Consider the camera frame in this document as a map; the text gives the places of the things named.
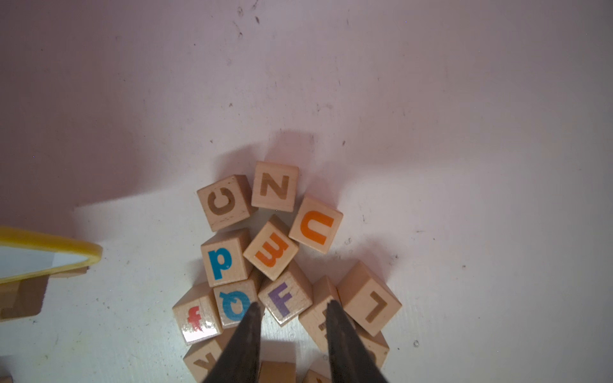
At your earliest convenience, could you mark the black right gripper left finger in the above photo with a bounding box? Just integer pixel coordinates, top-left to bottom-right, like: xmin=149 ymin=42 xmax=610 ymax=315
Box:
xmin=204 ymin=303 xmax=263 ymax=383

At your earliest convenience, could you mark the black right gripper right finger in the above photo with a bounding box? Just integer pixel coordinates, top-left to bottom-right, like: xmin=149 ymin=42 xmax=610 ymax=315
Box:
xmin=326 ymin=300 xmax=387 ymax=383

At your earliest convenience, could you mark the wooden block letter D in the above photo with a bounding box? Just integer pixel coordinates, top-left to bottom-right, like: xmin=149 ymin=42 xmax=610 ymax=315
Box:
xmin=302 ymin=361 xmax=332 ymax=383

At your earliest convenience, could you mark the wooden block letter G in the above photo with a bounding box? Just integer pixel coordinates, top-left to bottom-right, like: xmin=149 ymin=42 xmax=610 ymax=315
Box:
xmin=356 ymin=325 xmax=390 ymax=370

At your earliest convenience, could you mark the wooden block letter K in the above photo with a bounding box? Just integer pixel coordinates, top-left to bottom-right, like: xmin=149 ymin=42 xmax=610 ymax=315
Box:
xmin=183 ymin=327 xmax=236 ymax=382

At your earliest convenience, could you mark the wooden block letter F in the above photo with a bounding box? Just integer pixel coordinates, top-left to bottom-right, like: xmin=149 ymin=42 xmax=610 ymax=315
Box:
xmin=299 ymin=275 xmax=341 ymax=354

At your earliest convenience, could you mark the wooden block letter L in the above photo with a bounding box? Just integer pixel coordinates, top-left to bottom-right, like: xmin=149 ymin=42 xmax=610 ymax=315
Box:
xmin=337 ymin=261 xmax=402 ymax=336

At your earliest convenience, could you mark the wooden block letter C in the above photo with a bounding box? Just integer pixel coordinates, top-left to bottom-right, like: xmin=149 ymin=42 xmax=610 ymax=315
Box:
xmin=196 ymin=175 xmax=258 ymax=232

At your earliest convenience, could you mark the wooden block letter N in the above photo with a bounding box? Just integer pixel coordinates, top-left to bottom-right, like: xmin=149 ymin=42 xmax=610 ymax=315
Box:
xmin=252 ymin=161 xmax=299 ymax=212

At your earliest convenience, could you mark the wooden block blue Q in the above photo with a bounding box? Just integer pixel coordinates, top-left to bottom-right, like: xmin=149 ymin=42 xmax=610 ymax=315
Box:
xmin=213 ymin=269 xmax=263 ymax=329

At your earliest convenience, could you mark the wooden block red f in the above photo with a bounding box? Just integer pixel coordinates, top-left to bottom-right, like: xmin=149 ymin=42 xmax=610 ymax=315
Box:
xmin=172 ymin=282 xmax=223 ymax=346

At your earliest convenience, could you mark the wooden block purple f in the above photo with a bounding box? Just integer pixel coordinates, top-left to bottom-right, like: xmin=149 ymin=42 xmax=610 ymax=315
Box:
xmin=258 ymin=261 xmax=313 ymax=327

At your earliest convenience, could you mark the wooden block blue p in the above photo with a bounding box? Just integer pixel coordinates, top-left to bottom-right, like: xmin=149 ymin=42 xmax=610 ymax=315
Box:
xmin=201 ymin=228 xmax=253 ymax=287

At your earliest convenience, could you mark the wooden block orange m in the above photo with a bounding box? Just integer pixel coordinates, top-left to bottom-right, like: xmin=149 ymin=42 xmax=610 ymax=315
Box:
xmin=243 ymin=215 xmax=299 ymax=281

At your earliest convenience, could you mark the wooden block orange u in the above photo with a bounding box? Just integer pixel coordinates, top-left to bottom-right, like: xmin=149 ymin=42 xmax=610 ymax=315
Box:
xmin=289 ymin=194 xmax=344 ymax=255

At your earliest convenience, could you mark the wooden whiteboard stand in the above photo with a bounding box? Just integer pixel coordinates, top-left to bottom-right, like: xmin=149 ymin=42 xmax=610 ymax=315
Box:
xmin=1 ymin=267 xmax=89 ymax=322

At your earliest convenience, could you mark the whiteboard with RED text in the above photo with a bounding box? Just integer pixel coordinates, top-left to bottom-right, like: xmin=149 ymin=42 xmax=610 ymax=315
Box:
xmin=1 ymin=227 xmax=103 ymax=283

